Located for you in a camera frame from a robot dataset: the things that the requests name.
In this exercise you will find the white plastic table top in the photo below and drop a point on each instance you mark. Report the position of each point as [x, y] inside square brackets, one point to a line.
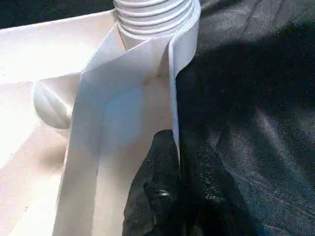
[73, 110]

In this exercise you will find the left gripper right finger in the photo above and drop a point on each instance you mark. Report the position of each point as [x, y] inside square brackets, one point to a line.
[209, 199]

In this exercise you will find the black mat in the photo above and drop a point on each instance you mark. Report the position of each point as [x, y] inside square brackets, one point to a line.
[246, 98]

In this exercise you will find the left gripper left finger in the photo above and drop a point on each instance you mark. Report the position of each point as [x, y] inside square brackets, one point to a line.
[157, 186]

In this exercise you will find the white plastic table leg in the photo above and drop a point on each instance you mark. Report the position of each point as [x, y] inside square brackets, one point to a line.
[152, 17]

